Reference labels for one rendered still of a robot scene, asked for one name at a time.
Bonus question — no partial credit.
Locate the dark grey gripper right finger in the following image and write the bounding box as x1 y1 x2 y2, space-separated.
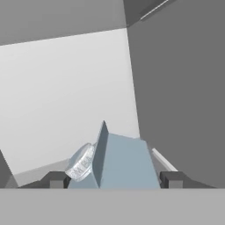
159 171 216 189

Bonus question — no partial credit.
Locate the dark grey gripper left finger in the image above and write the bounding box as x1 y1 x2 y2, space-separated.
18 171 71 189

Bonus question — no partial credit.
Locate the pale blue milk carton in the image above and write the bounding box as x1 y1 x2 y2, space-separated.
64 120 162 189

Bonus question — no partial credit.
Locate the grey fridge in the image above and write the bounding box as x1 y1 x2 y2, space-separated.
0 0 225 189

